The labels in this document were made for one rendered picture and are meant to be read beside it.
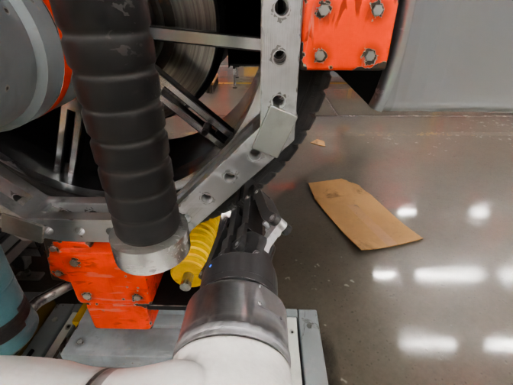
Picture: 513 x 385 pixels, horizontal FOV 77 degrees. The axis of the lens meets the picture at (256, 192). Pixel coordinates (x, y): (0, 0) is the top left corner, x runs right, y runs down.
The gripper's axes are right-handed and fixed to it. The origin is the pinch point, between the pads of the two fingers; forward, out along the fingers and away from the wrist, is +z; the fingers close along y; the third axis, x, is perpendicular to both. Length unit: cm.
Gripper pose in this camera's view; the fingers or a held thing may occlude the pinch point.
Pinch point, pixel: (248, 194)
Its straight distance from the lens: 46.6
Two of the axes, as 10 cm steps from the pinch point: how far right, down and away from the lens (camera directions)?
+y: 7.1, -6.0, -3.8
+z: 0.3, -5.1, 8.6
